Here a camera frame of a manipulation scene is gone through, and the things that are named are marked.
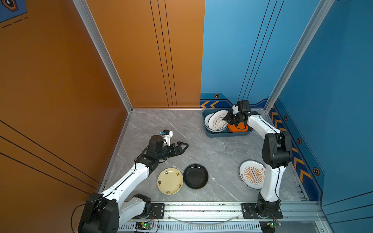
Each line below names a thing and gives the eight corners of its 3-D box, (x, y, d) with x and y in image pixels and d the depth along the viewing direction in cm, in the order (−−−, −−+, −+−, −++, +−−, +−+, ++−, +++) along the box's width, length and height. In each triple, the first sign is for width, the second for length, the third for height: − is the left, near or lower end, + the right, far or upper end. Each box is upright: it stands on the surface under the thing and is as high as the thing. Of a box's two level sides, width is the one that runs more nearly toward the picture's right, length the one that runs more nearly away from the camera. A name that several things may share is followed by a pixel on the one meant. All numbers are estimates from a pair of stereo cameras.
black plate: (183, 189, 82) (182, 188, 81) (183, 165, 91) (183, 163, 90) (209, 189, 82) (209, 188, 81) (207, 165, 91) (207, 163, 90)
